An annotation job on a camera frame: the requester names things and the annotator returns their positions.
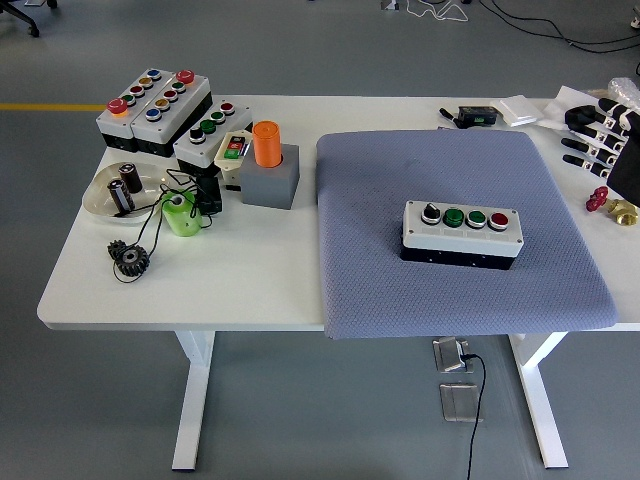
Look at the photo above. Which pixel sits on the four-button control box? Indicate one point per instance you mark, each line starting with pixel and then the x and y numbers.
pixel 212 140
pixel 462 239

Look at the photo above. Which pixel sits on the white table leg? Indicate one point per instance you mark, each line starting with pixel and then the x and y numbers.
pixel 192 400
pixel 542 400

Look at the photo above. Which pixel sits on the closed metal floor plate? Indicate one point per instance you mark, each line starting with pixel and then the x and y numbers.
pixel 460 402

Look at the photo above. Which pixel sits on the white paper sheet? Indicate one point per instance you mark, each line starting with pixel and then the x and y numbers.
pixel 557 107

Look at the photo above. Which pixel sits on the open metal floor socket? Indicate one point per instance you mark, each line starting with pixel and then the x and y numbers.
pixel 450 356

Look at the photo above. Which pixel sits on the large black gear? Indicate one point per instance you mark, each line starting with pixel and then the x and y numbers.
pixel 132 261

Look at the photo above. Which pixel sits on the grey-blue textured mat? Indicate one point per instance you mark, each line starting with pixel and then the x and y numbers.
pixel 380 200

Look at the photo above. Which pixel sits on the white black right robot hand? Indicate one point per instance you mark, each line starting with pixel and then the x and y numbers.
pixel 625 170

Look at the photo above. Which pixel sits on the black device green connector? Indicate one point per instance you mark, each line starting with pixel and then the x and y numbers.
pixel 477 115

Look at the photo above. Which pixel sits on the orange cylinder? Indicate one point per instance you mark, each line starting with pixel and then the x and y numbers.
pixel 266 145

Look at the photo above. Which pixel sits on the cream red-green switch box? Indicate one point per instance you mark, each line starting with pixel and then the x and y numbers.
pixel 231 155

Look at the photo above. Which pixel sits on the grey block holder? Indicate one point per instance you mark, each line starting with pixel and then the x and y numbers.
pixel 267 187

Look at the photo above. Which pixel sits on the black power adapter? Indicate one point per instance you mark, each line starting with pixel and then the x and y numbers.
pixel 209 197

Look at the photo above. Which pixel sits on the white round dish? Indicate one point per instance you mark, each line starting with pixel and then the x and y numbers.
pixel 97 195

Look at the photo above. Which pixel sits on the small black gear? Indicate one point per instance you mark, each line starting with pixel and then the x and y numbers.
pixel 114 250

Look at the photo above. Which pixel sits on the brown capacitor cylinder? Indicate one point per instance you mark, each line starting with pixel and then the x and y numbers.
pixel 121 196
pixel 131 179

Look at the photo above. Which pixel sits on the black office chair base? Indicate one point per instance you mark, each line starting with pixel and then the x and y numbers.
pixel 22 17

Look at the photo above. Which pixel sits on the five-button box red mushroom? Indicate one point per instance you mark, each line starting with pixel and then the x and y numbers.
pixel 165 117
pixel 127 112

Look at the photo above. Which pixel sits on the green plastic spool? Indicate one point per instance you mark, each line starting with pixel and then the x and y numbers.
pixel 182 217

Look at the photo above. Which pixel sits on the clear bubble wrap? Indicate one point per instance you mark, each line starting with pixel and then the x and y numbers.
pixel 625 87

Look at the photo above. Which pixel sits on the black pen tool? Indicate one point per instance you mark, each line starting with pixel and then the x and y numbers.
pixel 448 116

